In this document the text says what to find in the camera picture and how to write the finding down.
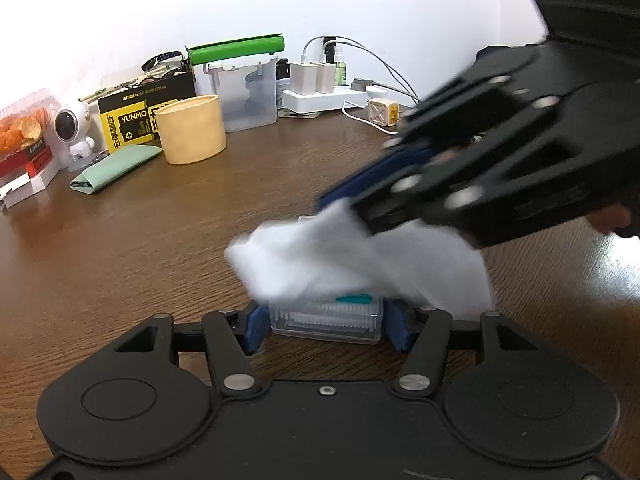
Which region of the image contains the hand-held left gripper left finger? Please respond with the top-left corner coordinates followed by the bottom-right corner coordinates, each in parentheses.
top-left (102, 301), bottom-right (269, 395)

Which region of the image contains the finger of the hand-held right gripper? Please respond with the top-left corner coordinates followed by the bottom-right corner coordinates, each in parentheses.
top-left (382, 42), bottom-right (577, 162)
top-left (316, 91), bottom-right (605, 250)

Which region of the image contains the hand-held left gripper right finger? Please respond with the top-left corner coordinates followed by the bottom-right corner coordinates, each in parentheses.
top-left (382, 298), bottom-right (546, 396)

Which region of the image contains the clear cotton swab container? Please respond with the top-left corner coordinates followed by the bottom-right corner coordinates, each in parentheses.
top-left (268, 214), bottom-right (386, 346)

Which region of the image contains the white wipe cloth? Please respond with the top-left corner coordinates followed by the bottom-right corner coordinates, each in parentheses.
top-left (225, 198), bottom-right (499, 322)

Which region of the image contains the beige cylindrical container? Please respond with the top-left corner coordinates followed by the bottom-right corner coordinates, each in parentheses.
top-left (155, 93), bottom-right (227, 166)

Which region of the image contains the person's right hand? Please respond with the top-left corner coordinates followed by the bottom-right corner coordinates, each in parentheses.
top-left (586, 204), bottom-right (634, 234)

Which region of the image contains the white cube plug adapter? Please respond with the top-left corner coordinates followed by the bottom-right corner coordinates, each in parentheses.
top-left (367, 98), bottom-right (401, 129)

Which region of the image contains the green spray bottle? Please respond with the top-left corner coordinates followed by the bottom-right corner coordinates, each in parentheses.
top-left (333, 44), bottom-right (349, 87)

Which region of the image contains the white power strip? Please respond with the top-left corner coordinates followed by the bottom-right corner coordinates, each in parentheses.
top-left (282, 84), bottom-right (389, 114)

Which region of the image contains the beige charger adapter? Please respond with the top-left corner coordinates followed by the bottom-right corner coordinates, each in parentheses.
top-left (314, 61), bottom-right (336, 94)

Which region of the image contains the white charger adapter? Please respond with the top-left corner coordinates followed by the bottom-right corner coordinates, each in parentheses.
top-left (289, 61), bottom-right (316, 95)

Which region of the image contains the green cloth pouch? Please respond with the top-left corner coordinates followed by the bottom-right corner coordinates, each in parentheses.
top-left (68, 144), bottom-right (164, 195)

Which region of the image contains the black and yellow box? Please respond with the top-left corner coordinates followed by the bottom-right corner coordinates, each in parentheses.
top-left (97, 72), bottom-right (197, 154)

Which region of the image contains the green black box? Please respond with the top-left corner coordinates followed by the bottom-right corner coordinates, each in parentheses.
top-left (185, 33), bottom-right (286, 65)

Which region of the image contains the white flat box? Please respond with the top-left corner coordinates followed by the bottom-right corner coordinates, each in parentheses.
top-left (0, 161), bottom-right (62, 209)

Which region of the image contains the white astronaut figurine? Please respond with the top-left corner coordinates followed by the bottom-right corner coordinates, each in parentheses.
top-left (53, 101), bottom-right (97, 171)

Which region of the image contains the red box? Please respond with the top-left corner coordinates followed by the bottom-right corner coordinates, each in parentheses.
top-left (0, 144), bottom-right (57, 179)

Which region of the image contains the black watch band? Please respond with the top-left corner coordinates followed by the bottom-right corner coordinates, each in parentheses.
top-left (140, 49), bottom-right (185, 74)

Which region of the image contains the clear box of orange snacks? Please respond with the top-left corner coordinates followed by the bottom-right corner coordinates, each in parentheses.
top-left (0, 87), bottom-right (57, 159)

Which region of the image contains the white cube adapter cable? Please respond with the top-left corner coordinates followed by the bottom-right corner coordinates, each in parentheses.
top-left (342, 100), bottom-right (401, 136)

